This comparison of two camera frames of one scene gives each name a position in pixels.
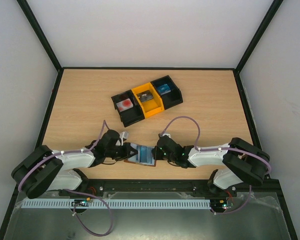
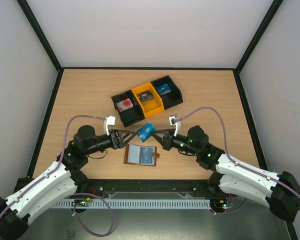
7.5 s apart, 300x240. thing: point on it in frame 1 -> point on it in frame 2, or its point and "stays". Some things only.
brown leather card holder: (144, 157) stays
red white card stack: (124, 105) stays
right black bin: (171, 94) stays
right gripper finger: (154, 152) -> (160, 140)
